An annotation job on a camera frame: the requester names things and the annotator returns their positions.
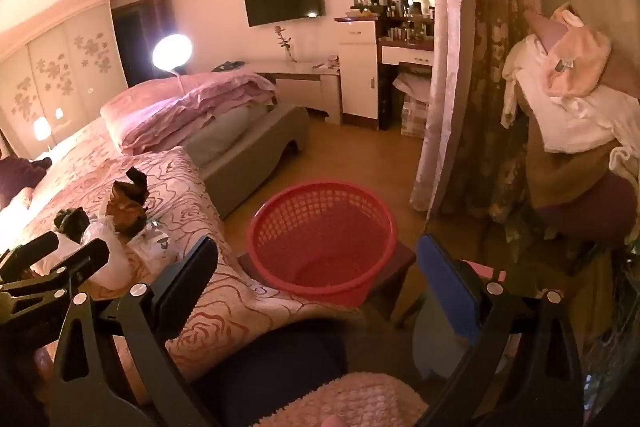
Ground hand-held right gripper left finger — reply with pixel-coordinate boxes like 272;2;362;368
50;235;221;427

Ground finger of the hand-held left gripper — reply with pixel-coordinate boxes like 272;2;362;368
0;238;111;315
0;232;60;284

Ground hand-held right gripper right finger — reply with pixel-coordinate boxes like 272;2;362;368
416;234;586;427

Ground white foam sheet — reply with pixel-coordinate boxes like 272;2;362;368
35;217;136;293

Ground clear printed plastic bag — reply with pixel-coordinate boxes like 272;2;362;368
127;219;186;263

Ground brown plush toy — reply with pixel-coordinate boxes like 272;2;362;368
106;167;151;238

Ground red plastic basket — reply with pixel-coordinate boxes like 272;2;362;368
246;181;398;309

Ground dark wooden stool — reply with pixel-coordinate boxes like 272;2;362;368
237;247;418;323

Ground rose print bedspread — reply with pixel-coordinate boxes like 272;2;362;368
10;146;366;375

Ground dark plush toy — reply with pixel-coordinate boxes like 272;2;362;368
0;155;53;202

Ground pink floral bed sheet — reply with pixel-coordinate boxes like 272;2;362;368
0;117;131;228

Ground person's dark trouser leg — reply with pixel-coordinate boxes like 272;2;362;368
200;322;351;427

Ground small bedside lamp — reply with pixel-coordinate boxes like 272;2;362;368
32;117;53;152

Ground pink fluffy garment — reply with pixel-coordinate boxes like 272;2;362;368
290;372;431;427

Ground purple chair seat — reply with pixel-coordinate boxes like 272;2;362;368
540;177;640;248

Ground brown garment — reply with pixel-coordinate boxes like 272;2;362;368
525;142;626;208

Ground stacked cardboard boxes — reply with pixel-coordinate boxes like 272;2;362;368
392;72;431;138

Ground folded pink quilt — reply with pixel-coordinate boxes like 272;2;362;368
100;71;278;155

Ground floral sliding door wardrobe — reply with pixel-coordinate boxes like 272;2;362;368
0;0;131;162

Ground white garment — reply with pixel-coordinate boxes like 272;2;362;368
501;37;640;152

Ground pink sheer curtain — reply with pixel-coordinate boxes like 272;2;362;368
410;0;476;212

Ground dark doorway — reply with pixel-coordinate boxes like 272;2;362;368
111;0;171;88

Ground white low desk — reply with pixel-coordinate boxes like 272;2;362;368
235;59;343;125

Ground dark wood dressing table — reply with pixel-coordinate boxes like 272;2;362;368
377;14;436;132

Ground single rose in vase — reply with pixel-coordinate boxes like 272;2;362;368
274;25;293;64

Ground brown floral curtain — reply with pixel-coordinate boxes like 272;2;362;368
440;0;546;228

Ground row of cosmetic bottles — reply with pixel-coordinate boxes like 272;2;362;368
352;0;435;40

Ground grey bed frame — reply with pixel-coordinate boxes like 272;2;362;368
185;104;311;220

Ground white ring light lamp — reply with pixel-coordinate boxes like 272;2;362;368
151;34;193;80

